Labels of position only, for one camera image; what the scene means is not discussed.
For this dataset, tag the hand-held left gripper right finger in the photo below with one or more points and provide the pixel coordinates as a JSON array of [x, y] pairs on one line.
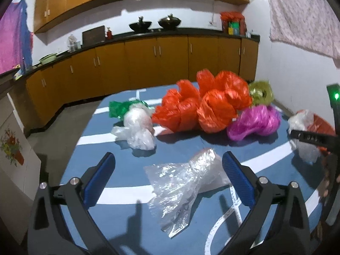
[[235, 176]]

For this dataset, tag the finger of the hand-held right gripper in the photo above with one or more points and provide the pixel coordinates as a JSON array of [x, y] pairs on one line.
[[310, 138]]

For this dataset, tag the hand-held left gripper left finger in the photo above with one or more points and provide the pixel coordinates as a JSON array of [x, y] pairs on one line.
[[102, 175]]

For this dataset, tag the white plastic bag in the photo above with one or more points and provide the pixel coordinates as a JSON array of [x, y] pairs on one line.
[[301, 122]]

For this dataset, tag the magenta plastic bag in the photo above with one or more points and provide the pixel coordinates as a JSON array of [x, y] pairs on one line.
[[255, 122]]

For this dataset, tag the knotted clear plastic bag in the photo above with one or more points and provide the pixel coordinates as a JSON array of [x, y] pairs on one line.
[[138, 128]]

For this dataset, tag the yellow-green plastic bag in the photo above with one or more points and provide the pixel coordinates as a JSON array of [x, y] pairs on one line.
[[261, 91]]

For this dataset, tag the green plastic bag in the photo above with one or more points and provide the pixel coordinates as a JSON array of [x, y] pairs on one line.
[[119, 109]]

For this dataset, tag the large orange plastic bag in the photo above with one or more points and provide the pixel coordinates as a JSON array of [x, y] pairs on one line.
[[223, 98], [178, 109]]

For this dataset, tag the person's right hand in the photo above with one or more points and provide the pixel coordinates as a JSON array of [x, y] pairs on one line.
[[330, 175]]

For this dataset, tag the white measuring tape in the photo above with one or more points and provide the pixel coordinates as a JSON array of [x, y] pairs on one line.
[[223, 217]]

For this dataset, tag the blue striped tablecloth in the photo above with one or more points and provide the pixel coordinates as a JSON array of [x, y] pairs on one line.
[[170, 143]]

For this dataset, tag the pink floral hanging cloth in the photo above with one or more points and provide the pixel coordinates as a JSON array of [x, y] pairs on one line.
[[302, 16]]

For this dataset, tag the flower picture board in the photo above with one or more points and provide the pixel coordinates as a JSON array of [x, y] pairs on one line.
[[12, 148]]

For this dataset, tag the wooden lower kitchen cabinets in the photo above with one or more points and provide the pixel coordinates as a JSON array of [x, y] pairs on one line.
[[132, 66]]

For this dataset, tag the wooden kitchen cabinets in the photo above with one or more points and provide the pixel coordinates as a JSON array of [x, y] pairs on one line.
[[132, 66], [79, 0]]

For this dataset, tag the green basin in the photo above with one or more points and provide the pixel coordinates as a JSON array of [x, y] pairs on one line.
[[48, 58]]

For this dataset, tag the red bag with boxes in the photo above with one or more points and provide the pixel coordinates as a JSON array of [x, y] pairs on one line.
[[233, 22]]

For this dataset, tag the glass jar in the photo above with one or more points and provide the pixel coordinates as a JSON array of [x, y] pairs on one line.
[[71, 43]]

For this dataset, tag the dark cutting board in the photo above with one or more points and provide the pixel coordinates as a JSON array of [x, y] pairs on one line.
[[93, 35]]

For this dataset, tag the red bottle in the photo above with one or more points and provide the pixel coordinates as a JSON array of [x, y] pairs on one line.
[[108, 33]]

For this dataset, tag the black kitchen countertop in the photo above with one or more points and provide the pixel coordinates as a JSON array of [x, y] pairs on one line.
[[132, 35]]

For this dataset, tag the purple and blue hanging cloth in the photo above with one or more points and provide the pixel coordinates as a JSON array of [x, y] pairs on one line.
[[14, 37]]

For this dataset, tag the black wok with lid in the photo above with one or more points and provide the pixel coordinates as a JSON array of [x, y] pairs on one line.
[[169, 21]]

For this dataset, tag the wooden upper kitchen cabinets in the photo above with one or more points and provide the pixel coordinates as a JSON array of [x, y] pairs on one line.
[[79, 0]]

